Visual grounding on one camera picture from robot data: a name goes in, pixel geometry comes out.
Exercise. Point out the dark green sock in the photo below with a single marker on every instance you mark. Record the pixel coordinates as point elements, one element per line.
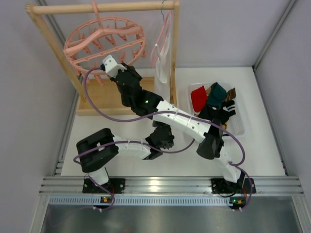
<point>216,96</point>

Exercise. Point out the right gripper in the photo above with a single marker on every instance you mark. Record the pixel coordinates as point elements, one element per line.
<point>125,74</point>

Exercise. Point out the brown striped green sock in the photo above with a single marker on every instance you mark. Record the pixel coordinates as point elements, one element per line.
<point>231,94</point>

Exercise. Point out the pink wire hanger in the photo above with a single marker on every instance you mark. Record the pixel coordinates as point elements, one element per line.
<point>159,44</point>

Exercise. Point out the white mesh laundry bag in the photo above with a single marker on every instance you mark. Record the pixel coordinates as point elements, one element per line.
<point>162,67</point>

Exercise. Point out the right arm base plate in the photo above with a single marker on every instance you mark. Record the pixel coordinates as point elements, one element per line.
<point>225,188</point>

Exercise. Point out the white plastic laundry basket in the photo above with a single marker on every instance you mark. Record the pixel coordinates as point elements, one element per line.
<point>236,123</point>

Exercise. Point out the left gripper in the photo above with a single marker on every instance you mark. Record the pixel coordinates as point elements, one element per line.
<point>164,144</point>

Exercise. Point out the wooden clothes rack frame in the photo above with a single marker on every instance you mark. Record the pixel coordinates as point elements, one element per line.
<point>83,107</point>

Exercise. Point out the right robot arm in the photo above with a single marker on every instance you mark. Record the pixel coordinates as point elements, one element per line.
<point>165,116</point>

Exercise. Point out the black sock white stripes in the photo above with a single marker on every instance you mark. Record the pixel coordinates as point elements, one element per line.
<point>222,114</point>

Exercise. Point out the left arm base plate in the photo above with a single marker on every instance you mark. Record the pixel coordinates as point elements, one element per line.
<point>115,186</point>

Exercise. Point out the pink round clip hanger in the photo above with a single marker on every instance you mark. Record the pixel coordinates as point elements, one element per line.
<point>92,41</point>

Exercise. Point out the red sock with trim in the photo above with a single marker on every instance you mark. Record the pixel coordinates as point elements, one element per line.
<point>198,99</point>

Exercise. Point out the white slotted cable duct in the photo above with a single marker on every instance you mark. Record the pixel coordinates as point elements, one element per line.
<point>144,200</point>

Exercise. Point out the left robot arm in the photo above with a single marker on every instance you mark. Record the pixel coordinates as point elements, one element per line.
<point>96,150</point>

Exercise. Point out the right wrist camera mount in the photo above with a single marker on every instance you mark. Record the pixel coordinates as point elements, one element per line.
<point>111,67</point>

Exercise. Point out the aluminium mounting rail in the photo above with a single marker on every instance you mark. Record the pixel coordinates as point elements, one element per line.
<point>265,185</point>

